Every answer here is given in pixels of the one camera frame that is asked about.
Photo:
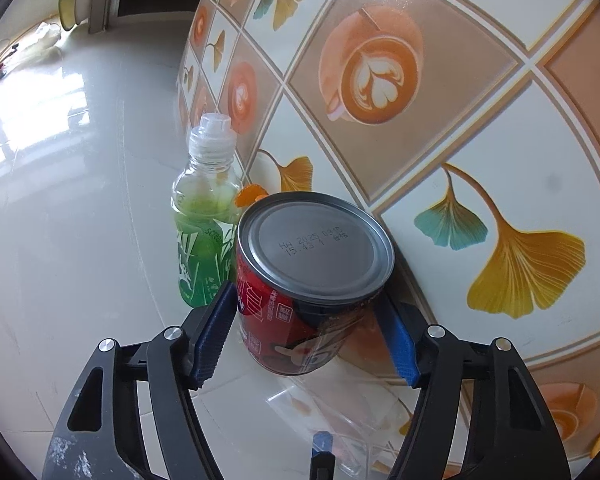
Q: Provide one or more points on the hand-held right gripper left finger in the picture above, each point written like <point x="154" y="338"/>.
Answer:
<point x="212" y="335"/>

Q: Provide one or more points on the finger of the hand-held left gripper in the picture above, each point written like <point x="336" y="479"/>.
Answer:
<point x="322" y="460"/>

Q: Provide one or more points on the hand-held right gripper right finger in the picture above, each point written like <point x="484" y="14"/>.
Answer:
<point x="397" y="345"/>

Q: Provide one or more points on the clear plastic container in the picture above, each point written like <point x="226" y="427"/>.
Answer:
<point x="300" y="400"/>

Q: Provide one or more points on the red tin can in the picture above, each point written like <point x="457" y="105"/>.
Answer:
<point x="300" y="250"/>

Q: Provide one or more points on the green drink bottle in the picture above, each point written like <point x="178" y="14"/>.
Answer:
<point x="200" y="240"/>

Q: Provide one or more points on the cream enamel basin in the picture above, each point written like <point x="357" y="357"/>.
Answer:
<point x="72" y="5"/>

